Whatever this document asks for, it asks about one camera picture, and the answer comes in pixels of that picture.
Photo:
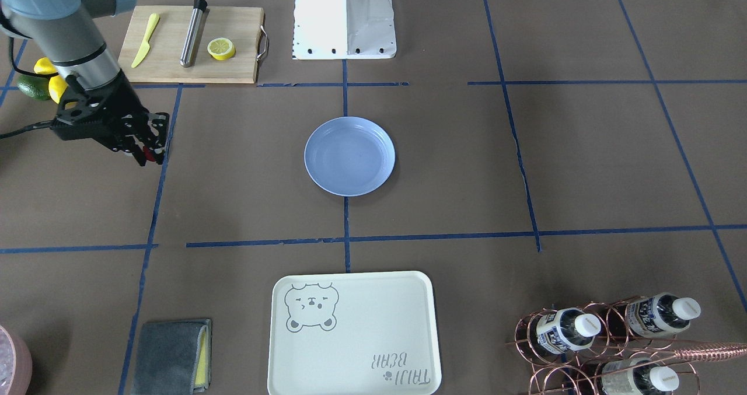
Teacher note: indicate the cream bear tray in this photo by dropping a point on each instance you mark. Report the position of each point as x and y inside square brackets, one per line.
[354, 333]

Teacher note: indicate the bottle upper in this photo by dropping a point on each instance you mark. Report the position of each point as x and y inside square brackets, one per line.
[566, 330]
[662, 315]

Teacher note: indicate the yellow lemon front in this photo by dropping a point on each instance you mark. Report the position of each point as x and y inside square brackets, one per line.
[56, 88]

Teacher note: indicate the copper wire bottle rack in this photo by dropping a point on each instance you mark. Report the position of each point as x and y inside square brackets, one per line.
[578, 372]

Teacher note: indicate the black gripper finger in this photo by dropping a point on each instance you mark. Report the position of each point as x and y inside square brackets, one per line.
[140, 156]
[159, 154]

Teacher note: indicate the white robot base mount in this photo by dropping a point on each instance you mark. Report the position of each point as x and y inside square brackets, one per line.
[344, 30]

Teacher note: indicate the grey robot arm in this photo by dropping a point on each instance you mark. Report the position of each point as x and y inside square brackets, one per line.
[67, 35]

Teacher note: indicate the yellow lemon rear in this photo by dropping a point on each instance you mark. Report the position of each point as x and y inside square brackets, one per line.
[44, 67]

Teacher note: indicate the yellow sponge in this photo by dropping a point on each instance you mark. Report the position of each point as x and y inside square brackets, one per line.
[202, 373]

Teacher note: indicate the yellow lemon half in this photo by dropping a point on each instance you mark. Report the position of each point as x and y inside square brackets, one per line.
[221, 49]

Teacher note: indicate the green avocado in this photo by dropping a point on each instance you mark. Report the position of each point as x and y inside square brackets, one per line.
[34, 87]

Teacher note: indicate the bottle lower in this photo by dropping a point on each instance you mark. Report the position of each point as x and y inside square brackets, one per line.
[637, 376]

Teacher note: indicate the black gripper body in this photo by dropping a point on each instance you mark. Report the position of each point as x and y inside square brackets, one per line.
[125, 102]

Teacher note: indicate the yellow-green plastic knife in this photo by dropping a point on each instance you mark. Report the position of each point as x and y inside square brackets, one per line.
[145, 45]

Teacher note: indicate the bottle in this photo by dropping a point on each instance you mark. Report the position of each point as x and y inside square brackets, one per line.
[566, 330]
[662, 315]
[637, 376]

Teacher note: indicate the light blue plate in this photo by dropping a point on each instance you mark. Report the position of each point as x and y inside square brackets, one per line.
[349, 156]

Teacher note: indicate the red strawberry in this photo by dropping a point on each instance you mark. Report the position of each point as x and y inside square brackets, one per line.
[149, 155]

